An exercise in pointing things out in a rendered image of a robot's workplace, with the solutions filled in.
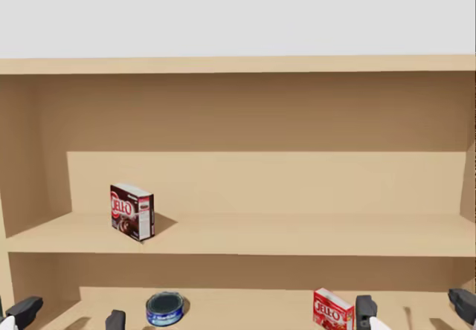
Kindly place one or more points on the red and white carton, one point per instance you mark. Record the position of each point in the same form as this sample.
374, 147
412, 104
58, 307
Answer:
329, 313

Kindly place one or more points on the brown and white carton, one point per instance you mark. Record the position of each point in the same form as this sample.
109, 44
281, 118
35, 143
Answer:
126, 211

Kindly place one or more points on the blue flat can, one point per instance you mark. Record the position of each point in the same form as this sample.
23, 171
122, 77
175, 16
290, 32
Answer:
165, 309

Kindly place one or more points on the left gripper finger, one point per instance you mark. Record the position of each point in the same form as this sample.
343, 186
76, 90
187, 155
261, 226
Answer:
20, 312
115, 320

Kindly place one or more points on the pale wooden shelf unit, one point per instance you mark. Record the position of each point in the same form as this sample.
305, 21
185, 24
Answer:
282, 181

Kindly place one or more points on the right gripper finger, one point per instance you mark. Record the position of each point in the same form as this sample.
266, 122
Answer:
463, 304
366, 311

